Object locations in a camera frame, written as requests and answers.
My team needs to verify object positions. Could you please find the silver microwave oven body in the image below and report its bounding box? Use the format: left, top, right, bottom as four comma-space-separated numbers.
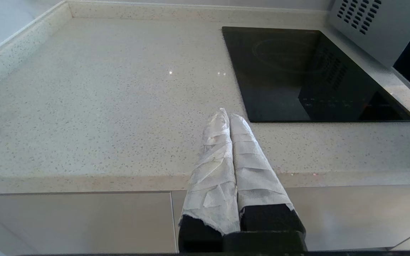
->
328, 0, 410, 68

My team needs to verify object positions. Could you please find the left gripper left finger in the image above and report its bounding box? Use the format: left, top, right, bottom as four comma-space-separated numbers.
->
179, 108, 241, 253

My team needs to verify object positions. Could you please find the black induction cooktop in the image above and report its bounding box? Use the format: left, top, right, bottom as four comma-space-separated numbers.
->
222, 26, 410, 123

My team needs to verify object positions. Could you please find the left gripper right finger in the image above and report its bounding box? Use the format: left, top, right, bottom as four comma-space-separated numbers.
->
229, 114, 307, 233

